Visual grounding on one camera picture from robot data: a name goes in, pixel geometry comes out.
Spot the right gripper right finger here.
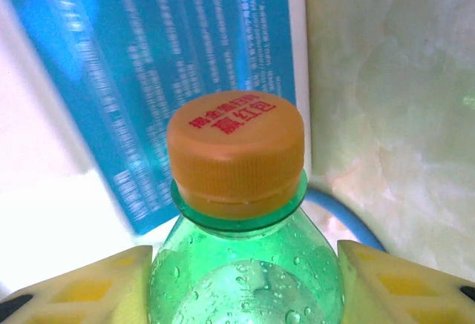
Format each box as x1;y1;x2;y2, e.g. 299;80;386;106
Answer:
336;240;475;324

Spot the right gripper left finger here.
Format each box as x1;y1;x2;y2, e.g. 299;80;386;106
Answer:
0;245;154;324

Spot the green bottle with orange cap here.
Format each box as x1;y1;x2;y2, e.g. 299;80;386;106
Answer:
148;89;346;324

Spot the blue stethoscope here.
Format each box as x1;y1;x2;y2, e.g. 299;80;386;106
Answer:
304;186;389;254

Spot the white box with blue lid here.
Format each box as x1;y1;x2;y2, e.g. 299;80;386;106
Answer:
0;0;312;291

